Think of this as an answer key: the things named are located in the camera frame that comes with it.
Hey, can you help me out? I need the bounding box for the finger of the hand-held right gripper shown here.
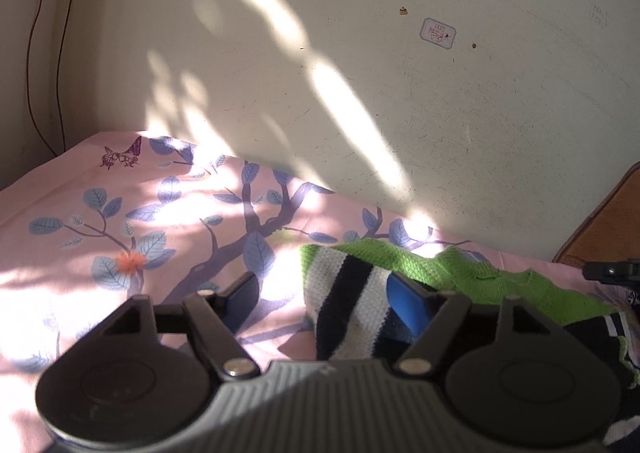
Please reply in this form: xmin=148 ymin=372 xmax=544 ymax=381
xmin=582 ymin=258 xmax=640 ymax=282

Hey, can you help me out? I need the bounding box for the brown cushion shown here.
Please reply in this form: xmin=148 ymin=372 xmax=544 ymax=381
xmin=552 ymin=168 xmax=640 ymax=266

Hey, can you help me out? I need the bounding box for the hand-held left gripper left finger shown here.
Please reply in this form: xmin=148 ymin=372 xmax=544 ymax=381
xmin=75 ymin=272 xmax=261 ymax=379

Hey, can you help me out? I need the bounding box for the pink floral bedsheet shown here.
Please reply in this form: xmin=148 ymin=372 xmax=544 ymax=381
xmin=0 ymin=130 xmax=640 ymax=453

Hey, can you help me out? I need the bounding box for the small white wall sticker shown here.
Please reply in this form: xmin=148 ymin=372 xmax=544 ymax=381
xmin=419 ymin=17 xmax=458 ymax=50

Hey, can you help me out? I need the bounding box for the green striped knit sweater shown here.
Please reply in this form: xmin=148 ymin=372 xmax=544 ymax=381
xmin=300 ymin=238 xmax=640 ymax=449

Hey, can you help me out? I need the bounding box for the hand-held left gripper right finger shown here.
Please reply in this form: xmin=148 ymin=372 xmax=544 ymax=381
xmin=387 ymin=272 xmax=568 ymax=376

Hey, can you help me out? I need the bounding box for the thin black cable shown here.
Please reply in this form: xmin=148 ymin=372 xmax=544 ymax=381
xmin=56 ymin=0 xmax=73 ymax=153
xmin=25 ymin=0 xmax=57 ymax=156

